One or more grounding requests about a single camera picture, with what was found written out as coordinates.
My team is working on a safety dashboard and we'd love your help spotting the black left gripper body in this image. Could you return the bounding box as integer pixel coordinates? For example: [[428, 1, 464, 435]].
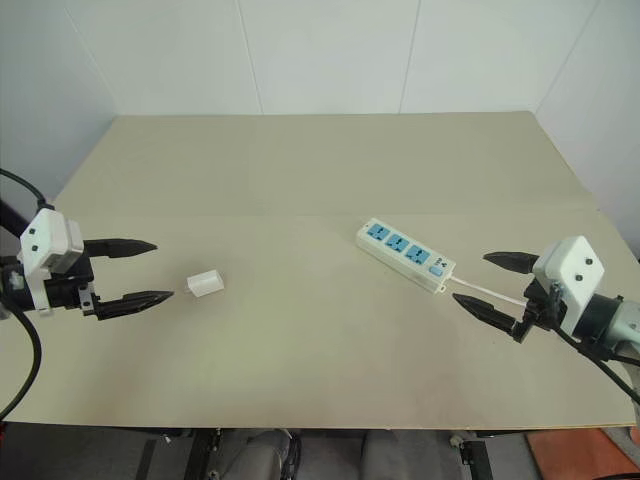
[[41, 253, 102, 322]]

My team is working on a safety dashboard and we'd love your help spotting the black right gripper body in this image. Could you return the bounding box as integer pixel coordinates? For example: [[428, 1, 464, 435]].
[[510, 275, 570, 345]]

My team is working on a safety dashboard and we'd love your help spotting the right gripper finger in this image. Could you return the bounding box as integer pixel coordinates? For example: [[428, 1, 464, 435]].
[[482, 250, 540, 276], [451, 293, 517, 335]]

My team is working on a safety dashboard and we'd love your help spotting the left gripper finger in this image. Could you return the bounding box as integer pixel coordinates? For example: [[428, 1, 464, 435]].
[[94, 290, 176, 322], [83, 238, 159, 261]]

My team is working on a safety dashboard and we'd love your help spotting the white plug adapter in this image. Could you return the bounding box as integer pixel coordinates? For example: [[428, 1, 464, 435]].
[[183, 269, 227, 301]]

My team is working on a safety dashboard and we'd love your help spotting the white power strip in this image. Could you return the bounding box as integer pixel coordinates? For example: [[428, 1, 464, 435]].
[[355, 217, 458, 297]]

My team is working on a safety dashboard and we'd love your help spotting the orange floor mat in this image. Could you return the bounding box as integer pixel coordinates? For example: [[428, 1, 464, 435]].
[[524, 427, 637, 480]]

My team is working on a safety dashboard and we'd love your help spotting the grey rounded shape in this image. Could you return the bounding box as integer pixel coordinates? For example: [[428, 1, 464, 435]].
[[227, 428, 301, 480]]

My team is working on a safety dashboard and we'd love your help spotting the white power cable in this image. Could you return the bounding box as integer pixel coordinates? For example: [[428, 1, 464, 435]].
[[447, 276, 529, 307]]

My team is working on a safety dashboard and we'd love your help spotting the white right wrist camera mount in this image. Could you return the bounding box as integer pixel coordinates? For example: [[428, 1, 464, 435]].
[[530, 235, 607, 334]]

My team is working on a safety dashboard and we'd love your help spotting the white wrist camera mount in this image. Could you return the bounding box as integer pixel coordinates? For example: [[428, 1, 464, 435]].
[[16, 208, 87, 317], [530, 235, 607, 334]]

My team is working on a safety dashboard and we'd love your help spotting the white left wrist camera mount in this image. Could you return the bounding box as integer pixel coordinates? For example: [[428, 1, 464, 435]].
[[16, 208, 87, 317]]

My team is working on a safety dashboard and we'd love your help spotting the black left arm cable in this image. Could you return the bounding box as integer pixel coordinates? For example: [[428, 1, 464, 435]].
[[0, 168, 55, 422]]

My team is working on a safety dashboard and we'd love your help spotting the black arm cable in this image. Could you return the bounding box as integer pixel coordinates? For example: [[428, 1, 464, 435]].
[[0, 168, 55, 422], [555, 327, 640, 407]]

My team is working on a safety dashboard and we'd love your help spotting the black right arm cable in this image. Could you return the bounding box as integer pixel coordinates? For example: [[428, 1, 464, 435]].
[[555, 327, 640, 407]]

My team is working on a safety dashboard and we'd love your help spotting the black table frame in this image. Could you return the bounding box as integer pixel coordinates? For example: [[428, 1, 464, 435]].
[[0, 422, 640, 480]]

